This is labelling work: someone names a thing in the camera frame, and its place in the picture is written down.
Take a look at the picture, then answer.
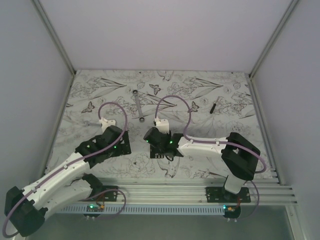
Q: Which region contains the black fuse box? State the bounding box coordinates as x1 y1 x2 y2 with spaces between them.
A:
149 146 165 159

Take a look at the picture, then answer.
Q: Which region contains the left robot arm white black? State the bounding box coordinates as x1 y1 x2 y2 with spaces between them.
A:
2 125 131 239

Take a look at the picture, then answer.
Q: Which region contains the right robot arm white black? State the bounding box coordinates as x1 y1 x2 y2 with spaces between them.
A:
143 127 261 203

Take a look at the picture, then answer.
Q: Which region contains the silver combination wrench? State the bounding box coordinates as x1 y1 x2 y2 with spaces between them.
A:
132 89 145 123

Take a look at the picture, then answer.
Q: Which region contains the black cylindrical pen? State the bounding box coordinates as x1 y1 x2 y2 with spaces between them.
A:
209 103 217 114

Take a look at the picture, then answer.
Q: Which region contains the left controller board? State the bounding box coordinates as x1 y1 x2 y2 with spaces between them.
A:
86 203 105 213

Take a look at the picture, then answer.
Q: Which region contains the controller board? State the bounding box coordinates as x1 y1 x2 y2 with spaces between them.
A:
223 205 241 219
86 203 105 213

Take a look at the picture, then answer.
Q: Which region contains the right controller board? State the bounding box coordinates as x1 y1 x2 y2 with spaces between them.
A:
223 205 241 219

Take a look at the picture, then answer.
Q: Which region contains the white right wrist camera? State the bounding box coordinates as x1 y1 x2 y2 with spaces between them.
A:
154 118 170 134

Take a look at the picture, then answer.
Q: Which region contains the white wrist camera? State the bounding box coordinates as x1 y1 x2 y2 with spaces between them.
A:
99 117 116 133
154 118 170 134

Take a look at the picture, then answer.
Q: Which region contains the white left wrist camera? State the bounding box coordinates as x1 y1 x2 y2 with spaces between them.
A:
99 117 116 133

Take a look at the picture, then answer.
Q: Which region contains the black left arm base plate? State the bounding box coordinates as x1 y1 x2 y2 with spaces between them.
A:
85 185 119 202

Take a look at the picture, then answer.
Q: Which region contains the white slotted cable duct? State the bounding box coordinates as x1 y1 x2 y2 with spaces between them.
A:
58 203 224 216

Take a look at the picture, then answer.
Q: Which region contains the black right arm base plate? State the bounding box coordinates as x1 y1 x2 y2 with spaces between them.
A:
205 186 251 204

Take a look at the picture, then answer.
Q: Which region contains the aluminium mounting rail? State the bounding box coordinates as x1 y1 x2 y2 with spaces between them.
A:
24 176 298 206

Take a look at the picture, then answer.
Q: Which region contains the left aluminium frame post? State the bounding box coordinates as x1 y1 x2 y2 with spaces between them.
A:
30 0 77 76

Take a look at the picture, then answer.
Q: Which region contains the aluminium frame post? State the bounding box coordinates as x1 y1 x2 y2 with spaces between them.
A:
248 0 301 79
30 0 77 76

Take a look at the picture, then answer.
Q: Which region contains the right aluminium frame post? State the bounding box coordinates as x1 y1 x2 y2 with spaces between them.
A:
248 0 301 79

